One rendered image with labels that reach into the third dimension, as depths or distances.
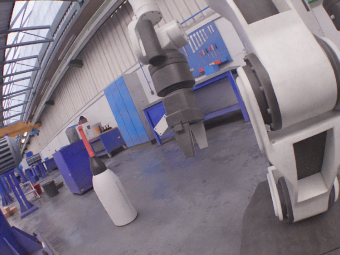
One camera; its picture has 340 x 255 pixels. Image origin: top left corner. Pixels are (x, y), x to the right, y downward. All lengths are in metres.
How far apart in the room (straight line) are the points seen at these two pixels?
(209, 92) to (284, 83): 3.56
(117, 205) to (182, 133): 1.09
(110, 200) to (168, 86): 1.09
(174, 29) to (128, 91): 4.02
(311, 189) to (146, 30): 0.51
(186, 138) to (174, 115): 0.05
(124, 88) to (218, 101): 2.15
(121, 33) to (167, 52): 4.87
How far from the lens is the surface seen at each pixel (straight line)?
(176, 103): 0.35
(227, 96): 3.70
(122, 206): 1.38
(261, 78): 0.28
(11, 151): 3.65
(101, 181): 1.33
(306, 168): 0.47
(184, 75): 0.37
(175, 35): 0.41
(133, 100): 4.37
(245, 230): 0.69
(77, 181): 2.85
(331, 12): 0.48
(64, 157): 2.82
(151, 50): 0.37
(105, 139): 5.46
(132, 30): 0.47
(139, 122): 4.36
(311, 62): 0.30
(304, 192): 0.49
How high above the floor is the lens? 0.65
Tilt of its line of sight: 6 degrees down
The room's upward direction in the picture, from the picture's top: 23 degrees counter-clockwise
